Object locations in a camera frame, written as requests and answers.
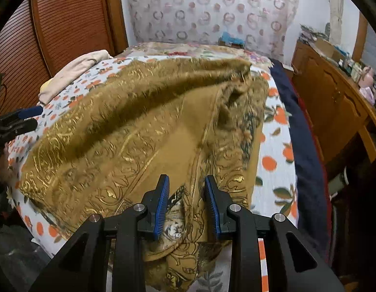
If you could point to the navy blue blanket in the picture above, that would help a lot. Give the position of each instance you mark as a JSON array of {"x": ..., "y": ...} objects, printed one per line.
[{"x": 300, "y": 133}]

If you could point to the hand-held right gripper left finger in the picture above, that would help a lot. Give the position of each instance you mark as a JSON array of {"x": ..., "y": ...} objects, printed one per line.
[{"x": 162, "y": 206}]

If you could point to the wooden cabinet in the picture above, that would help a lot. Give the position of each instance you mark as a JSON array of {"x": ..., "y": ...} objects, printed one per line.
[{"x": 327, "y": 97}]

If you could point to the pink toy figure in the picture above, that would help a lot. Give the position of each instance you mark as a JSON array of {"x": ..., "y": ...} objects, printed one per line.
[{"x": 367, "y": 82}]

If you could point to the pale pink folded cloth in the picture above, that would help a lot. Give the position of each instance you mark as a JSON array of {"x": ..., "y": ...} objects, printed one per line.
[{"x": 78, "y": 70}]

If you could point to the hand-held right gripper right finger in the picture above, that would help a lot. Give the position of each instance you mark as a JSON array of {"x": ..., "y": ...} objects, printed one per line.
[{"x": 212, "y": 206}]

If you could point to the cardboard box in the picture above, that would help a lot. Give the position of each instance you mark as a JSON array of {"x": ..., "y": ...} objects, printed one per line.
[{"x": 326, "y": 48}]

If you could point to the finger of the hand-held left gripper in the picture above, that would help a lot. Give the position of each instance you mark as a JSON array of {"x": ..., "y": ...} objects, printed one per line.
[
  {"x": 29, "y": 112},
  {"x": 22, "y": 126}
]

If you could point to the pile of papers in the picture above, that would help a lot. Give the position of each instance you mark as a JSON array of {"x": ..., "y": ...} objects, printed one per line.
[{"x": 309, "y": 32}]

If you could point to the wooden louvered wardrobe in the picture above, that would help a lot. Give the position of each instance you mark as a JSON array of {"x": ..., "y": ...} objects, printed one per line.
[{"x": 63, "y": 21}]

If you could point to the brown patterned button shirt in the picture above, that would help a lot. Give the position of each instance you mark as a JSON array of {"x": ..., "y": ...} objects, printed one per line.
[{"x": 115, "y": 127}]

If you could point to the teal box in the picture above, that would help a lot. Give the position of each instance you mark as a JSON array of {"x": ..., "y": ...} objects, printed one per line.
[{"x": 232, "y": 39}]

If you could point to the orange fruit print bedsheet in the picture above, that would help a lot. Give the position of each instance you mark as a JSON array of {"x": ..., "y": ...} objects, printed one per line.
[{"x": 279, "y": 146}]

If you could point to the circle patterned curtain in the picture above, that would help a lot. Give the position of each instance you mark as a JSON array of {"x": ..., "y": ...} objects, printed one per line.
[{"x": 212, "y": 6}]

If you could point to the beige curtain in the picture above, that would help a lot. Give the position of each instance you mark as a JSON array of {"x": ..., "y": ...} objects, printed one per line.
[{"x": 336, "y": 21}]

